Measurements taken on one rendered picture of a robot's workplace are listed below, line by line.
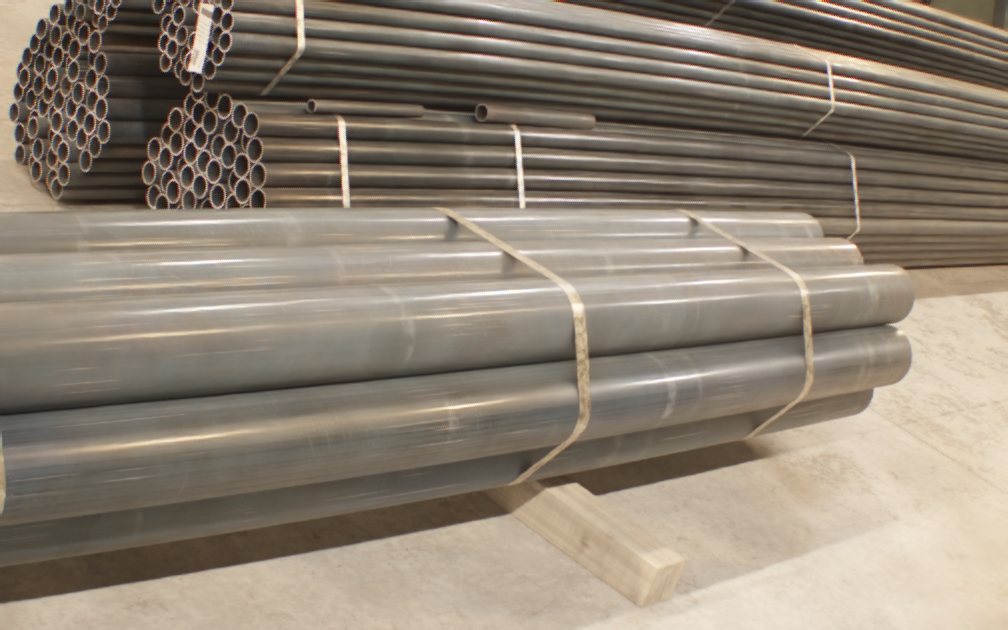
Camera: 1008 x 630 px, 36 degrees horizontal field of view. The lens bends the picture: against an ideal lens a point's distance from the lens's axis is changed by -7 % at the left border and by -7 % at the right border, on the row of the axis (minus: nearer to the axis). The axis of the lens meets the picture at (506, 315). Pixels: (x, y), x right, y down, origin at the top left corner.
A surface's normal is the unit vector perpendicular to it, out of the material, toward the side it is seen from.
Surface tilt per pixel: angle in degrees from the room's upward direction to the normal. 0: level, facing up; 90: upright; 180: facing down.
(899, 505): 0
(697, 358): 19
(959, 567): 0
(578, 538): 90
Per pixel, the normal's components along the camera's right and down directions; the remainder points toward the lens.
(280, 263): 0.58, -0.60
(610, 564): -0.65, 0.04
